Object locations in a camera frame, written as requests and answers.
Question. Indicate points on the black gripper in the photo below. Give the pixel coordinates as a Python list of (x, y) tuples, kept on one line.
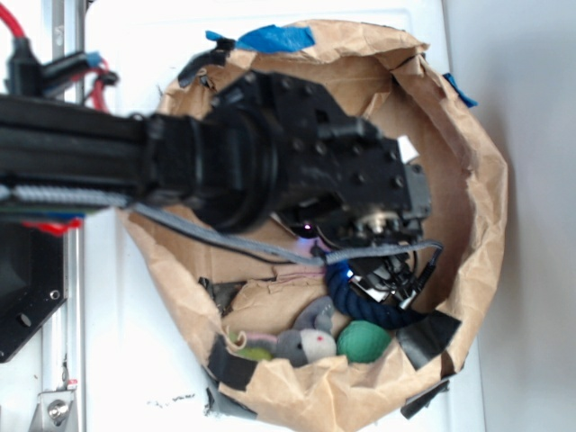
[(277, 145)]

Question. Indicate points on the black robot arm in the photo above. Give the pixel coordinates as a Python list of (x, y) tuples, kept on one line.
[(56, 156)]

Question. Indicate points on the blue tape piece top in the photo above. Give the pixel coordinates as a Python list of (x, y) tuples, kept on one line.
[(269, 39)]

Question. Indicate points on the blue tape piece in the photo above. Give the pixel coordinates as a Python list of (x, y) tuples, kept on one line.
[(269, 39), (467, 100)]

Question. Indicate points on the brown paper bag bin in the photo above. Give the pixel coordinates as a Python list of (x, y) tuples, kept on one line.
[(379, 73)]

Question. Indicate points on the grey plush elephant toy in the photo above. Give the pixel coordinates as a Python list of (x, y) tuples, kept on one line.
[(308, 340)]

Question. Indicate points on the blue tape piece right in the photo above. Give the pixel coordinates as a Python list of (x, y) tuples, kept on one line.
[(467, 100)]

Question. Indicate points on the green rubber ball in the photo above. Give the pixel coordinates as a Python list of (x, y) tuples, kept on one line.
[(362, 342)]

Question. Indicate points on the black tape patch lower-left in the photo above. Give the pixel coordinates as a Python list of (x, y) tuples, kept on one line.
[(232, 370)]

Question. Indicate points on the black tape patch right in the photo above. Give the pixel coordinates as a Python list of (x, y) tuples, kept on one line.
[(423, 341)]

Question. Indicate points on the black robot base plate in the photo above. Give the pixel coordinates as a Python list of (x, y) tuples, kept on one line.
[(32, 284)]

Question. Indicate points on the aluminium extrusion rail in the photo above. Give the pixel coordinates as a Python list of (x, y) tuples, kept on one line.
[(63, 336)]

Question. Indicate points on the metal corner bracket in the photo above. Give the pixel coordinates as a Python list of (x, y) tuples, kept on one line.
[(56, 411)]

